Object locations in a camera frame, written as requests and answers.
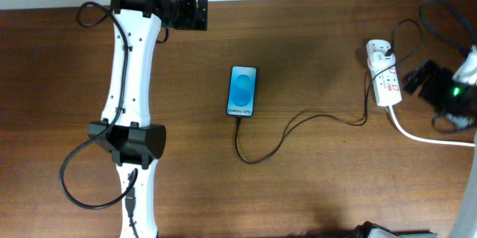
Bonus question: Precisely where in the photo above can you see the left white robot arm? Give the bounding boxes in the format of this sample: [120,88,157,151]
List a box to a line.
[88,0,208,237]

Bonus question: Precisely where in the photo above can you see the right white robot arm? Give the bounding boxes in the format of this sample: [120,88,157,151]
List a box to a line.
[403,46,476,238]

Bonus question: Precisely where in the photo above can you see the blue Galaxy smartphone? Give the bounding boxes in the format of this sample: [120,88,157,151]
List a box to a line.
[227,66,257,117]

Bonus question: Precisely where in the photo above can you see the white USB charger plug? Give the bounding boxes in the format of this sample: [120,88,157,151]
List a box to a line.
[368,51,396,71]

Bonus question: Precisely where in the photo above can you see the black charging cable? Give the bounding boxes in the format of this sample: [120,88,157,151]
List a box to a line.
[233,19,425,166]

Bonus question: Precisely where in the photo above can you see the white power strip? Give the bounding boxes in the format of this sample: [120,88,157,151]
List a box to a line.
[366,40,402,107]

